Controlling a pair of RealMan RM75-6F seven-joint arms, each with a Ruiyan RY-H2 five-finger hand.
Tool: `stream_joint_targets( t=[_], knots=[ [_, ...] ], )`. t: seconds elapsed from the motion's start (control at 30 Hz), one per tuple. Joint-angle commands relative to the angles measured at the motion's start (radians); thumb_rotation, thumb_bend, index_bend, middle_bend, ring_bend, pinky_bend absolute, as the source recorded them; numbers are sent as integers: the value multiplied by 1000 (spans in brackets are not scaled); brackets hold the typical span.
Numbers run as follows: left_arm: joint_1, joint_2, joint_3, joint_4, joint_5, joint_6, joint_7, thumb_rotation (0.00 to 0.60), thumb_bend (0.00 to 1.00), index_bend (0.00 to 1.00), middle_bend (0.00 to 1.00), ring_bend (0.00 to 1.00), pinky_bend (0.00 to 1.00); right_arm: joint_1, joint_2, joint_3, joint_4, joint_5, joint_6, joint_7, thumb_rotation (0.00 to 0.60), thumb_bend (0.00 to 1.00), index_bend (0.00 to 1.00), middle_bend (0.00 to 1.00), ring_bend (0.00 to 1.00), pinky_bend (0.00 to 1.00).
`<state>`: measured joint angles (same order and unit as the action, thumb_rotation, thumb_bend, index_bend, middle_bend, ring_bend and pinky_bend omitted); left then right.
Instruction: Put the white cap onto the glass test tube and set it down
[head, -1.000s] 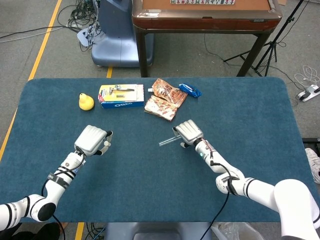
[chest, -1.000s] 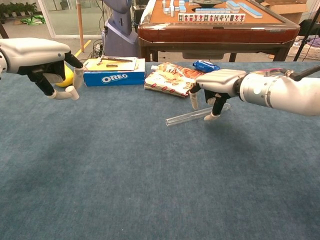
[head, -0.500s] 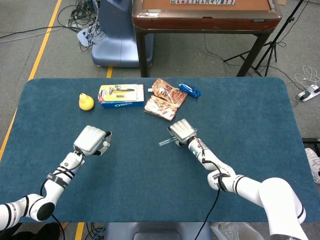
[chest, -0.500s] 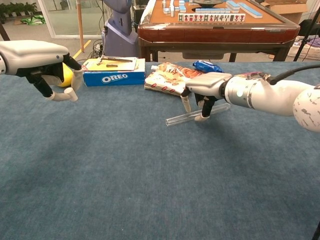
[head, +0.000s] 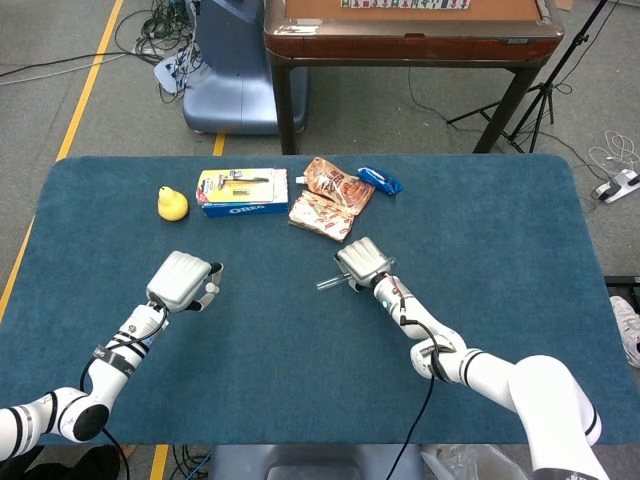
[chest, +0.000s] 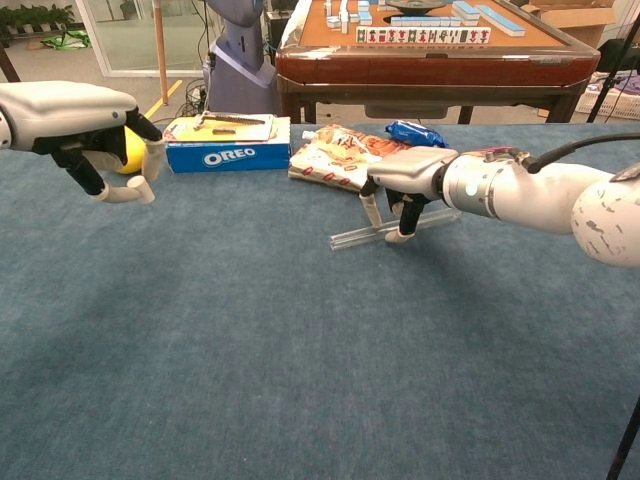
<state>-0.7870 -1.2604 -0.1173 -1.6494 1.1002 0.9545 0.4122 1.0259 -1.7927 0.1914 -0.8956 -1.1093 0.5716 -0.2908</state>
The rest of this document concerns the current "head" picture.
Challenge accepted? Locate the black tripod stand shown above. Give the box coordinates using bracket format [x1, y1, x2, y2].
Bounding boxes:
[446, 0, 621, 154]

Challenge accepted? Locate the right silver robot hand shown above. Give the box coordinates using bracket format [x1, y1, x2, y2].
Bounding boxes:
[333, 236, 396, 293]

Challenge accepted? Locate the blue snack packet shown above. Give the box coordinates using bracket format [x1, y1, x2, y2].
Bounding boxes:
[356, 166, 404, 197]

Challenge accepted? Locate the white sneaker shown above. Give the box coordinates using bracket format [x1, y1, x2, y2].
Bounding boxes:
[609, 295, 640, 369]

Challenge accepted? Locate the clear plastic bag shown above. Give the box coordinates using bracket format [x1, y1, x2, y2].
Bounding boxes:
[419, 443, 534, 480]

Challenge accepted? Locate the white red snack bag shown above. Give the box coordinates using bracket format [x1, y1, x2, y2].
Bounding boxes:
[288, 189, 357, 244]

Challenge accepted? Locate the face-up mahjong tile row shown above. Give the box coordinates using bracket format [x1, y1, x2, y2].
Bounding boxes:
[340, 0, 471, 10]

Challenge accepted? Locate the white cable coil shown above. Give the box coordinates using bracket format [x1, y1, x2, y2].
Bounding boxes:
[587, 129, 640, 176]

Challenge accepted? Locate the brown mahjong table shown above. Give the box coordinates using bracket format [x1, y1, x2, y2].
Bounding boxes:
[263, 0, 566, 155]

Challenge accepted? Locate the grey robot torso base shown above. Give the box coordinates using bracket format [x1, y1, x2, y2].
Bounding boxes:
[207, 443, 425, 480]

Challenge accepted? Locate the black floor box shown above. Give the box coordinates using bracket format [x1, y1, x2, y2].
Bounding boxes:
[603, 273, 640, 301]

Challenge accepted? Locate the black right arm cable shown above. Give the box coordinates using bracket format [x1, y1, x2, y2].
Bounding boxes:
[387, 287, 452, 480]

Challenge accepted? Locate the blue felt table cover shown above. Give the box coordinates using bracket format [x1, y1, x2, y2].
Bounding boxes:
[0, 153, 640, 446]

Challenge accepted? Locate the orange spout pouch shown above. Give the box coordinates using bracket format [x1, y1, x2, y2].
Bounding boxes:
[295, 156, 376, 216]

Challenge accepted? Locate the long black floor cable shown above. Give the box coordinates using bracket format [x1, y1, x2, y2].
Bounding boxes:
[0, 49, 136, 87]

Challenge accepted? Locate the yellow pear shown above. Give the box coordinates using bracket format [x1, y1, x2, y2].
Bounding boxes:
[157, 185, 190, 222]

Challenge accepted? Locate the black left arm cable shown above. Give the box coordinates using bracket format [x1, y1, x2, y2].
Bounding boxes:
[79, 298, 170, 480]

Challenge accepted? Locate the blue Oreo box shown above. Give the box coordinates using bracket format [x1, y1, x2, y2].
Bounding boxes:
[195, 168, 290, 219]

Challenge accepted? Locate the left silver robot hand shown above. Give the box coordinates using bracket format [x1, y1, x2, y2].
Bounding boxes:
[145, 250, 225, 315]

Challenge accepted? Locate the person in black clothes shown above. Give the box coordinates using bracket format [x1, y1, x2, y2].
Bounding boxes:
[0, 443, 136, 480]

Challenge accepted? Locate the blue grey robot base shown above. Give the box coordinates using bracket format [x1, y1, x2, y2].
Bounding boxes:
[182, 0, 310, 136]

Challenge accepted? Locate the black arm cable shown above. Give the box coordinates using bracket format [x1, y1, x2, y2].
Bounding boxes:
[387, 287, 452, 480]
[79, 298, 170, 480]

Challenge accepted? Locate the clear glass test tube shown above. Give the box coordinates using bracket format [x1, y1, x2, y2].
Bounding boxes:
[315, 256, 399, 294]

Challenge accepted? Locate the tangled black cable bundle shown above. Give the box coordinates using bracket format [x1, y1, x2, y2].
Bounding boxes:
[114, 0, 204, 104]

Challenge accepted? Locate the white power strip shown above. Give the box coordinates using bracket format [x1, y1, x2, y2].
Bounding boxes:
[592, 168, 640, 204]

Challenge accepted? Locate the razor blister pack yellow card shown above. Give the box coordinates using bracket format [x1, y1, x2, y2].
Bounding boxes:
[198, 168, 282, 204]

